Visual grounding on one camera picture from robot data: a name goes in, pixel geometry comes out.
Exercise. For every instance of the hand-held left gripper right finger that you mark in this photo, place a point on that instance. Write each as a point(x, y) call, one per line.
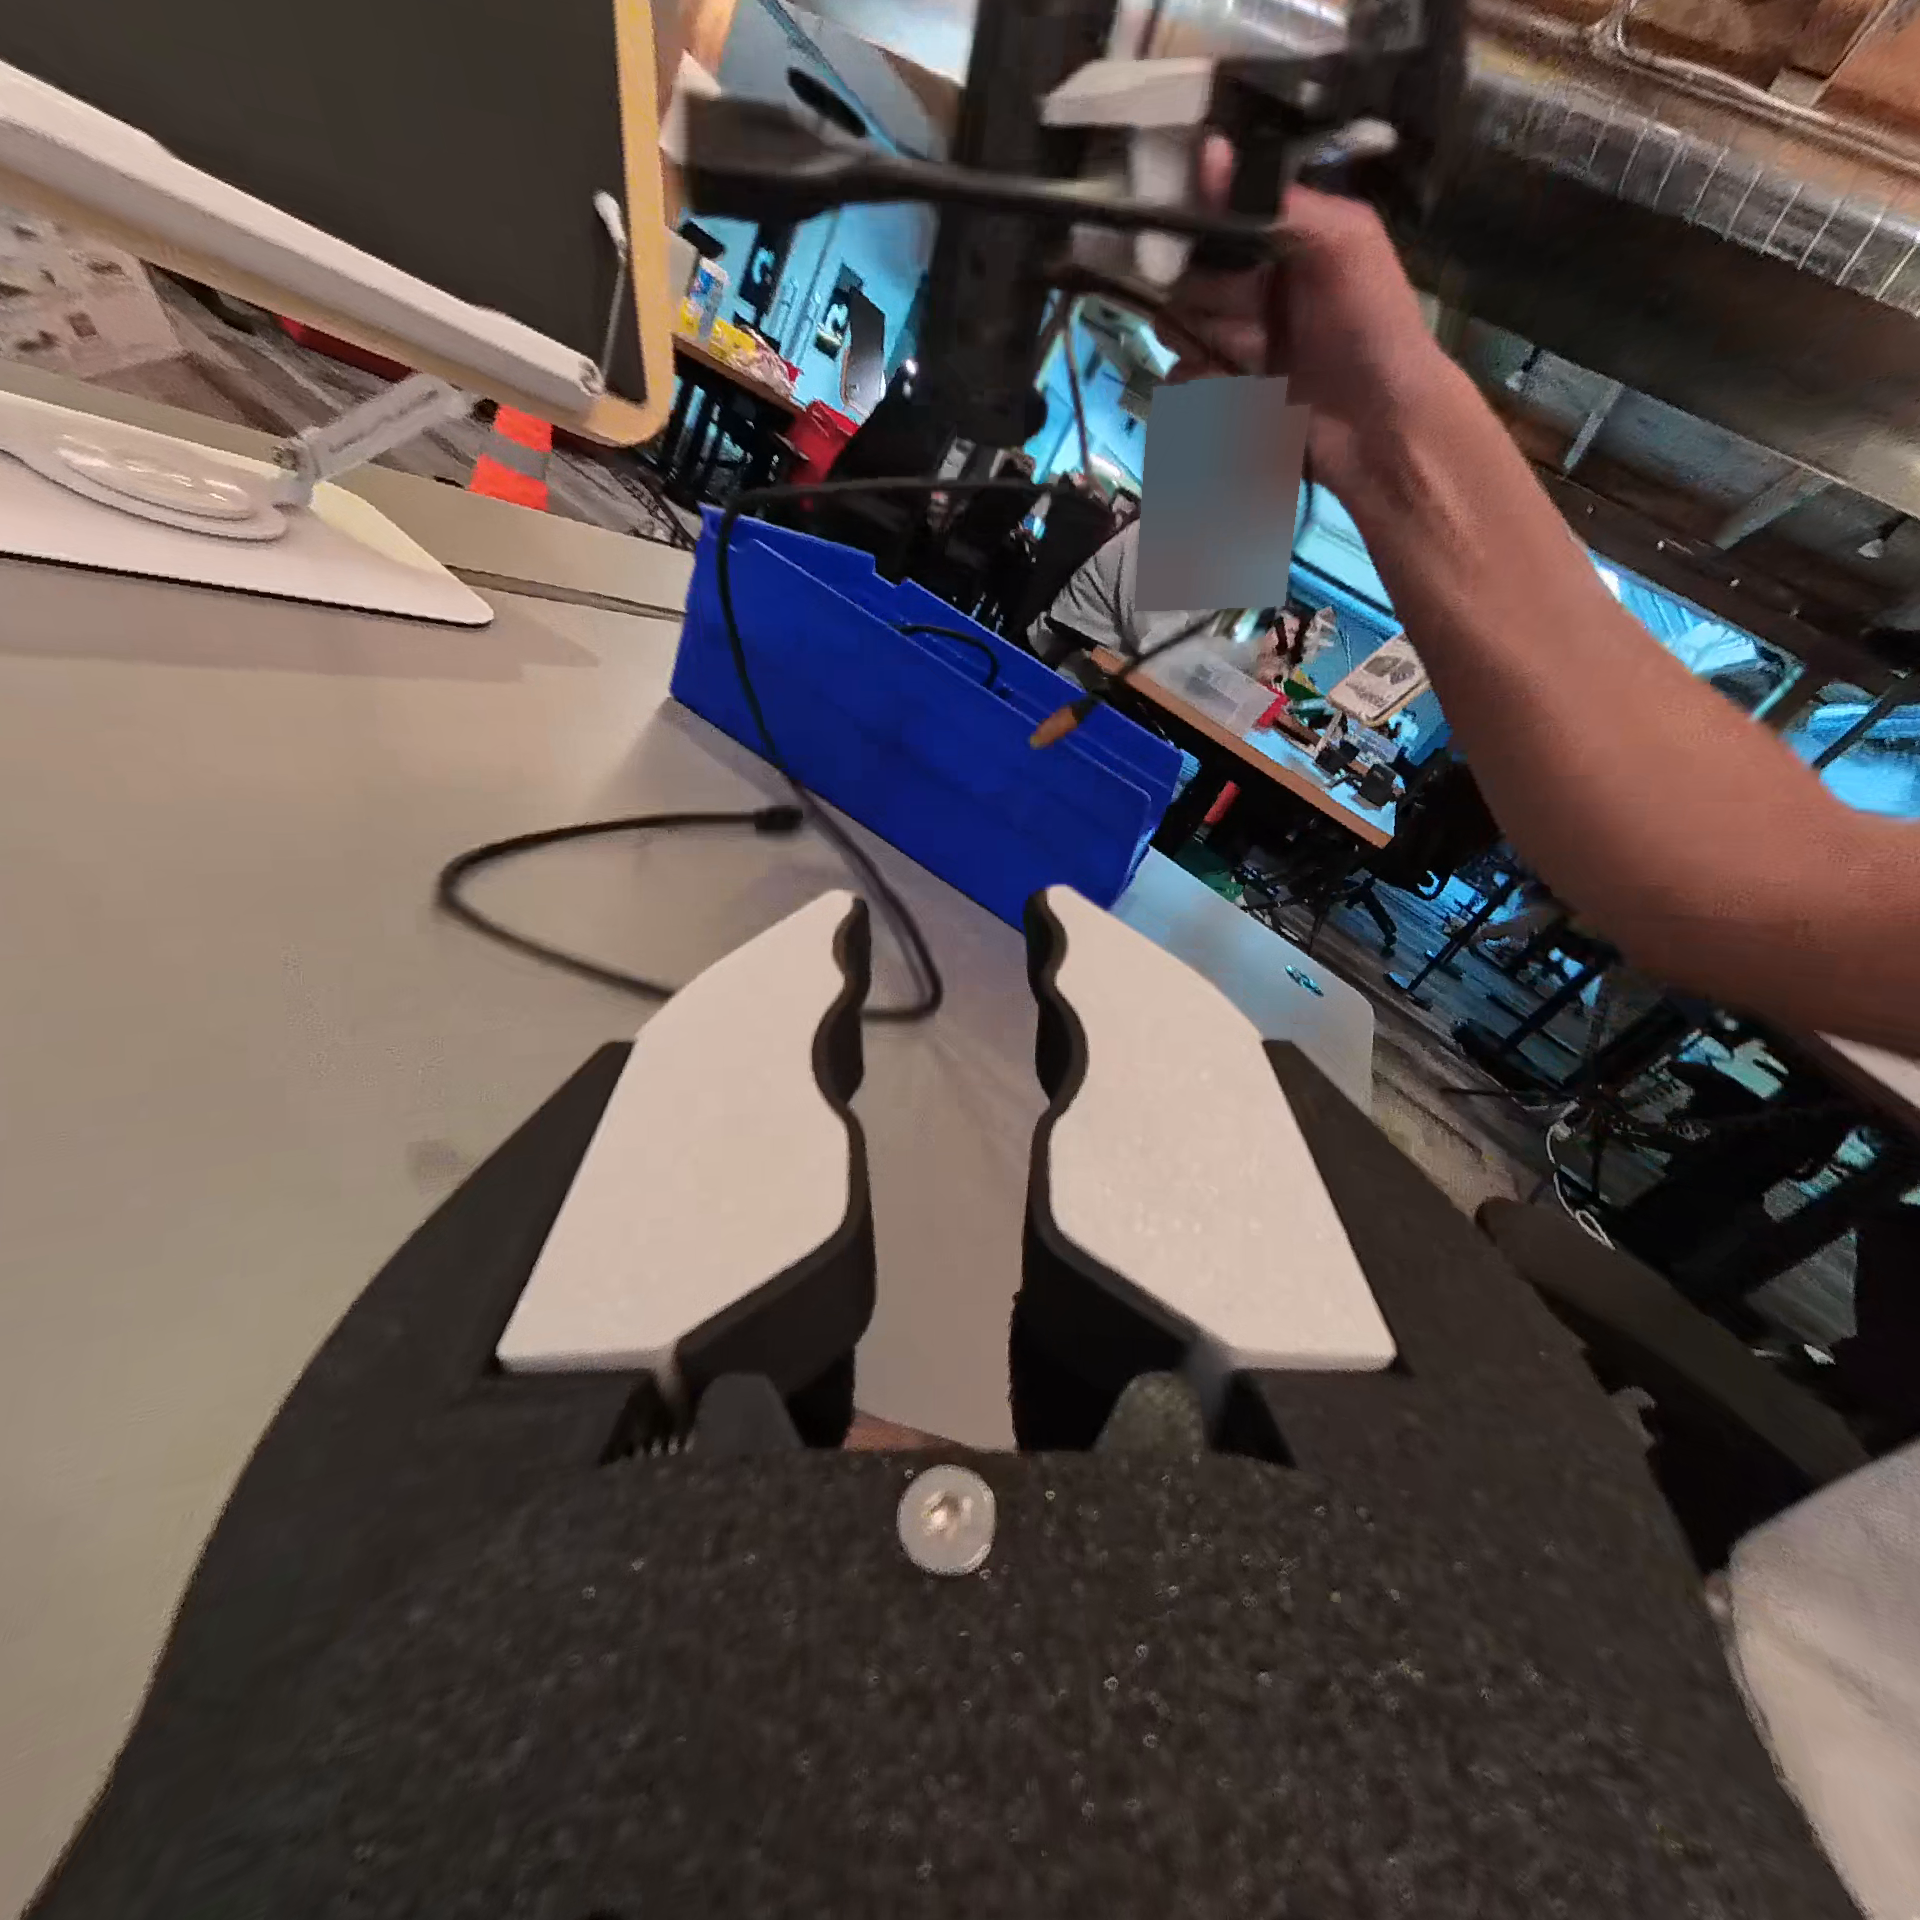
point(1201, 1172)

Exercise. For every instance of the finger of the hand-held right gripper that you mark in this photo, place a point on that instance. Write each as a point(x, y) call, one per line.
point(839, 172)
point(1156, 99)

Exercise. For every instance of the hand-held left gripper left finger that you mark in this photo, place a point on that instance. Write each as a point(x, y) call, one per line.
point(705, 1172)

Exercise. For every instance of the black usb hub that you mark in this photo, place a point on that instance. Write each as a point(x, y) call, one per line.
point(998, 300)

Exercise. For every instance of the blue plastic bin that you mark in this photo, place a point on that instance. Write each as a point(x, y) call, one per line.
point(839, 722)

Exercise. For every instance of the person's right forearm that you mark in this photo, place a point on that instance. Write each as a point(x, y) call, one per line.
point(1622, 750)

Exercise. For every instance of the grey desk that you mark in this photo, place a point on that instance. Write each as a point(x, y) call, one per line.
point(301, 750)

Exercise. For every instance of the person's right hand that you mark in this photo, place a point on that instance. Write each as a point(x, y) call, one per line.
point(1335, 316)

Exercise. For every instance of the wooden table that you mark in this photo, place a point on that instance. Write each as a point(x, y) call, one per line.
point(1290, 764)

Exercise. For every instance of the black office chair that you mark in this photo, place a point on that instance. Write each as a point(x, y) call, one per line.
point(1651, 1349)

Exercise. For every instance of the wooden board with dark panel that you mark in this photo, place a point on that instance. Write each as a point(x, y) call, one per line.
point(301, 91)

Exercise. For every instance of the white folding stand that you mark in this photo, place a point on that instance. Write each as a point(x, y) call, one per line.
point(301, 277)

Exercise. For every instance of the printed cardboard box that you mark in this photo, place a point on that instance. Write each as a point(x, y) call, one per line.
point(91, 300)

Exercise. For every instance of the person's white shirt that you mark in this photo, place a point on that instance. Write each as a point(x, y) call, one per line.
point(1830, 1680)

